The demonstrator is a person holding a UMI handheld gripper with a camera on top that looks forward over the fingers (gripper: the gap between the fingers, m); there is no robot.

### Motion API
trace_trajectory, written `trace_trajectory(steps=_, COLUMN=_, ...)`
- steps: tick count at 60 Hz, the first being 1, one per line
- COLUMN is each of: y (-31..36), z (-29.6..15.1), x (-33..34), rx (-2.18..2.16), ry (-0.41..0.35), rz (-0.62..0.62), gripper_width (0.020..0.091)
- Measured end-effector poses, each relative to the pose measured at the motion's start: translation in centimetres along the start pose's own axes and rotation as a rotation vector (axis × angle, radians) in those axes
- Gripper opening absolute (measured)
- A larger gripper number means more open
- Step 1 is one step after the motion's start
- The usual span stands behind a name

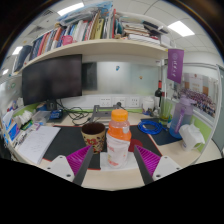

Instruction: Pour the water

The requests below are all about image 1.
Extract white wall power outlet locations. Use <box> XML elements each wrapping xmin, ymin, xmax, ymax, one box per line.
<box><xmin>99</xmin><ymin>96</ymin><xmax>113</xmax><ymax>108</ymax></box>
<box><xmin>114</xmin><ymin>96</ymin><xmax>128</xmax><ymax>108</ymax></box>
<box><xmin>129</xmin><ymin>96</ymin><xmax>141</xmax><ymax>108</ymax></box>

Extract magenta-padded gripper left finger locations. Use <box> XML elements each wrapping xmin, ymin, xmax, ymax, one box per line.
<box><xmin>45</xmin><ymin>145</ymin><xmax>95</xmax><ymax>187</ymax></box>

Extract white lidded jar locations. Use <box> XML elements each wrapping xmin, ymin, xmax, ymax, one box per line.
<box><xmin>142</xmin><ymin>96</ymin><xmax>156</xmax><ymax>116</ymax></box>

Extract black computer monitor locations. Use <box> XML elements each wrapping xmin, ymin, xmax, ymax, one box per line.
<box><xmin>21</xmin><ymin>53</ymin><xmax>83</xmax><ymax>111</ymax></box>

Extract orange-capped drink bottle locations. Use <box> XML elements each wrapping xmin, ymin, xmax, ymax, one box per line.
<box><xmin>105</xmin><ymin>108</ymin><xmax>132</xmax><ymax>169</ymax></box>

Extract open white notebook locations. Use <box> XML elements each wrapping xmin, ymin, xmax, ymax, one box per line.
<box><xmin>17</xmin><ymin>125</ymin><xmax>62</xmax><ymax>166</ymax></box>

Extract green drinking glass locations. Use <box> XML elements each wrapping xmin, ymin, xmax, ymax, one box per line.
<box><xmin>159</xmin><ymin>98</ymin><xmax>174</xmax><ymax>126</ymax></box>

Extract group photo poster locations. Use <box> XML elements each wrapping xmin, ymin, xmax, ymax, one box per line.
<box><xmin>179</xmin><ymin>72</ymin><xmax>218</xmax><ymax>118</ymax></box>

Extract grey-green door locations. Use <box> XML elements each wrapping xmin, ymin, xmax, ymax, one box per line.
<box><xmin>211</xmin><ymin>64</ymin><xmax>224</xmax><ymax>151</ymax></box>

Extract purple hanging banner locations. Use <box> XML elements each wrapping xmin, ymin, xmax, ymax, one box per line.
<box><xmin>166</xmin><ymin>48</ymin><xmax>185</xmax><ymax>85</ymax></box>

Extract blue desk calculator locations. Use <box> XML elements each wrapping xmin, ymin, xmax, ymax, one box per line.
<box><xmin>49</xmin><ymin>109</ymin><xmax>64</xmax><ymax>121</ymax></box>

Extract black tangled cables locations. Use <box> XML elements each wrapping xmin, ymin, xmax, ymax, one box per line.
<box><xmin>56</xmin><ymin>99</ymin><xmax>91</xmax><ymax>127</ymax></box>

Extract coiled blue cable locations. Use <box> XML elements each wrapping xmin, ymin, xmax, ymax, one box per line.
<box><xmin>137</xmin><ymin>119</ymin><xmax>164</xmax><ymax>136</ymax></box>

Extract flat round red coaster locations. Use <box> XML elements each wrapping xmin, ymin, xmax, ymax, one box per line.
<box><xmin>128</xmin><ymin>138</ymin><xmax>144</xmax><ymax>154</ymax></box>

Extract purple translucent water bottle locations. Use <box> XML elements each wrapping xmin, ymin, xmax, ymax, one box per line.
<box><xmin>169</xmin><ymin>94</ymin><xmax>194</xmax><ymax>139</ymax></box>

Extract floral patterned cup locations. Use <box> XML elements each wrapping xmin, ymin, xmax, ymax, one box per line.
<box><xmin>80</xmin><ymin>121</ymin><xmax>108</xmax><ymax>155</ymax></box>

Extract white shelf with books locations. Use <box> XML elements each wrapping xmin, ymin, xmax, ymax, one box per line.
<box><xmin>11</xmin><ymin>1</ymin><xmax>174</xmax><ymax>76</ymax></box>

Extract grey metal laptop stand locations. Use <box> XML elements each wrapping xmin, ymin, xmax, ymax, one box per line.
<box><xmin>88</xmin><ymin>104</ymin><xmax>123</xmax><ymax>125</ymax></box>

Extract dark blue mouse pad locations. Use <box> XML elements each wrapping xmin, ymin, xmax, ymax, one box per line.
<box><xmin>149</xmin><ymin>128</ymin><xmax>183</xmax><ymax>147</ymax></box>

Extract clear plastic box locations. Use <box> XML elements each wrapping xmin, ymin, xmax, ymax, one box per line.
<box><xmin>32</xmin><ymin>110</ymin><xmax>52</xmax><ymax>125</ymax></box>

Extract black desk mat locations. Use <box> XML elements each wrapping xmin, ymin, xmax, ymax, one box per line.
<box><xmin>42</xmin><ymin>124</ymin><xmax>163</xmax><ymax>171</ymax></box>

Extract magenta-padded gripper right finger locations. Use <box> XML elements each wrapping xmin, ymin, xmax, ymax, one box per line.
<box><xmin>133</xmin><ymin>145</ymin><xmax>183</xmax><ymax>186</ymax></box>

